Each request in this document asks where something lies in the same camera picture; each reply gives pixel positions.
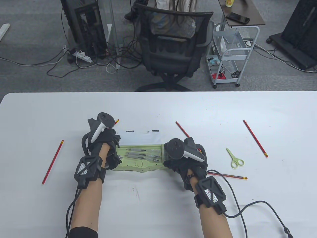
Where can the person's left hand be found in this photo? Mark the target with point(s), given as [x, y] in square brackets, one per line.
[109, 138]

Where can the person's right hand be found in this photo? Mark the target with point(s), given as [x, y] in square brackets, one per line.
[177, 169]

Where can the grey white hand controller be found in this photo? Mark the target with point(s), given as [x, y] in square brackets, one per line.
[174, 148]
[104, 120]

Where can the clear plastic ballpoint pen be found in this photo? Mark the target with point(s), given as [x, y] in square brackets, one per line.
[154, 160]
[143, 150]
[138, 155]

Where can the green multifunction pencil case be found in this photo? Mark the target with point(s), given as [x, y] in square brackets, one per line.
[128, 163]

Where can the person's left forearm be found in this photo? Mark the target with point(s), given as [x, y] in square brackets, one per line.
[86, 205]

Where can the person's right forearm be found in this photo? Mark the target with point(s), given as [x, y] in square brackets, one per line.
[215, 223]

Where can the small green scissors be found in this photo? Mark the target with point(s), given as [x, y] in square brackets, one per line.
[230, 153]

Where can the white power strip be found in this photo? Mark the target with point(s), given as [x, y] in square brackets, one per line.
[83, 56]

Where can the black mesh office chair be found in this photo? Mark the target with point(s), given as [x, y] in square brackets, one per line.
[171, 59]

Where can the small red object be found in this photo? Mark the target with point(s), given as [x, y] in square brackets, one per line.
[219, 76]

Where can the black computer tower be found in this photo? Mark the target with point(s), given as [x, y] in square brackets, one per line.
[86, 29]

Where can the white utility cart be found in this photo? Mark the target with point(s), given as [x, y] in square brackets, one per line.
[232, 51]

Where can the white power adapter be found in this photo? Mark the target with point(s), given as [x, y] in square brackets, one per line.
[248, 43]

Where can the white flat bar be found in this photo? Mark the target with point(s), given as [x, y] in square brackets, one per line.
[4, 29]

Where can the black smartphone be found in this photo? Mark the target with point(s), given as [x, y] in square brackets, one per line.
[237, 17]

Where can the brown side table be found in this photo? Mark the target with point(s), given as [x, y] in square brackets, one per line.
[247, 10]

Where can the yellow cup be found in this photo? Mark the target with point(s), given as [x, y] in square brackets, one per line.
[229, 3]

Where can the black wheeled stand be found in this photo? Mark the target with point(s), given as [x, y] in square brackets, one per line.
[299, 29]

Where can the black left wrist camera module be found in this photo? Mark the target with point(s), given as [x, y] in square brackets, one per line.
[88, 168]

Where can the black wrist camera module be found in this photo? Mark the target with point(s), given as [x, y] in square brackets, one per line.
[210, 194]
[88, 168]

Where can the black right wrist camera module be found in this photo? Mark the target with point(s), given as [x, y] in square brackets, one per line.
[210, 194]

